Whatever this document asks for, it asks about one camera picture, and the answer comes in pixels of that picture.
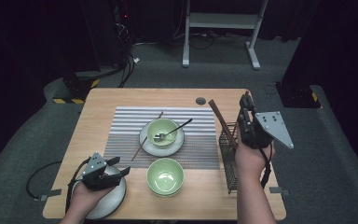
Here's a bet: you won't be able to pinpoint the dark equipment rack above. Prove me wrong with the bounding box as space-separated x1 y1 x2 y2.
111 0 133 66

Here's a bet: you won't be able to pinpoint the hand-held gripper cable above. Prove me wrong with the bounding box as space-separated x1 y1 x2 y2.
259 143 276 189
26 157 92 216

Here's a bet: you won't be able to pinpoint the black base yellow striped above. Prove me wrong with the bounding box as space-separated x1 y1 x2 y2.
52 73 101 105
274 81 323 110

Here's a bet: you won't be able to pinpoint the person's right hand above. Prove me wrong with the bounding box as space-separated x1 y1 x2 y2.
234 141 276 185

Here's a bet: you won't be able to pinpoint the grey tape strip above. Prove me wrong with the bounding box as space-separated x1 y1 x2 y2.
268 186 291 197
38 189 62 202

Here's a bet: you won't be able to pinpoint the black handled metal spoon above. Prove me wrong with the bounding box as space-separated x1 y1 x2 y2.
153 118 194 144

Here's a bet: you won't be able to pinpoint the left hand-held gripper cable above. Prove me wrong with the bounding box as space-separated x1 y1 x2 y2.
26 157 92 216

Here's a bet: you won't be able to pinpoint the black wire basket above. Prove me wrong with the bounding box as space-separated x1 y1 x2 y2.
218 121 241 194

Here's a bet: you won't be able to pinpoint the person's left hand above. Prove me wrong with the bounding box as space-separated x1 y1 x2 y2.
60 183 116 224

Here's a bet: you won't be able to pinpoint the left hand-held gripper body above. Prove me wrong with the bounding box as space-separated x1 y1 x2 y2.
82 151 122 191

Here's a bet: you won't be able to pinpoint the black floor cable bundle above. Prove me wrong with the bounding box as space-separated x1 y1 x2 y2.
116 52 141 89

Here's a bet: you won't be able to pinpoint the floor cables under stand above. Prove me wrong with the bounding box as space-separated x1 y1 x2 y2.
172 29 250 50

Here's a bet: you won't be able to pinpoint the dark curtain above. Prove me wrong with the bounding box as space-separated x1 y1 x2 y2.
281 0 358 188
0 0 101 175

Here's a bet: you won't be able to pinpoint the white metal stand frame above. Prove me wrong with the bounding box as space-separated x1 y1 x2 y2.
181 0 269 71

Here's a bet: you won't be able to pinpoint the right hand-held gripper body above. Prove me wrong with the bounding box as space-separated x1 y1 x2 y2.
238 110 295 150

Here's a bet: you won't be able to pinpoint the green ceramic bowl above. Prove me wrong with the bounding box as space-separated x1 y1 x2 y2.
145 157 185 196
150 188 181 198
145 118 180 147

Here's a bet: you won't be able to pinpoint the right hand-held gripper cable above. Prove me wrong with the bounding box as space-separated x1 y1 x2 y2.
259 143 276 189

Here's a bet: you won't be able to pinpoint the striped grey placemat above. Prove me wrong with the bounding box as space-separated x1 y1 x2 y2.
102 105 221 171

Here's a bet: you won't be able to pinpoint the round floor cover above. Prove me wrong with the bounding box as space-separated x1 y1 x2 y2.
264 84 278 96

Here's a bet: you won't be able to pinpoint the white plate black rim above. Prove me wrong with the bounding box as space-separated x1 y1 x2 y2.
74 164 128 221
139 119 186 158

